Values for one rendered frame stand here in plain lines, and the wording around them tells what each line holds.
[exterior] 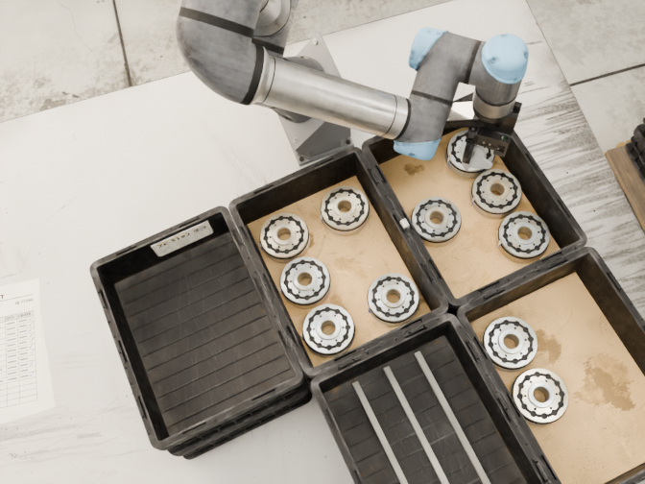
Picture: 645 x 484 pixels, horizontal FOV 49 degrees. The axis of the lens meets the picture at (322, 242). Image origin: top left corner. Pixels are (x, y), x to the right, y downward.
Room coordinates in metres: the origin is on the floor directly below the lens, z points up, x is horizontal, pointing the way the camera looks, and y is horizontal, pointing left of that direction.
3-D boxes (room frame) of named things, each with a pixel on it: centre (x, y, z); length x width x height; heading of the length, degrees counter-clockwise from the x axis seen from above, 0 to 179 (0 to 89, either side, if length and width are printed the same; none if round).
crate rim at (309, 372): (0.50, -0.02, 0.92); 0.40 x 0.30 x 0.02; 16
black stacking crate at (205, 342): (0.42, 0.27, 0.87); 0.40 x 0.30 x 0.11; 16
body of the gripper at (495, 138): (0.67, -0.36, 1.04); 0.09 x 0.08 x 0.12; 60
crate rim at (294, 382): (0.42, 0.27, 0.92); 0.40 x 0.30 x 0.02; 16
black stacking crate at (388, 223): (0.50, -0.02, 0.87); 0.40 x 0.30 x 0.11; 16
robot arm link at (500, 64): (0.67, -0.35, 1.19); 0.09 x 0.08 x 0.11; 59
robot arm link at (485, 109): (0.67, -0.35, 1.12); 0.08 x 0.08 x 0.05
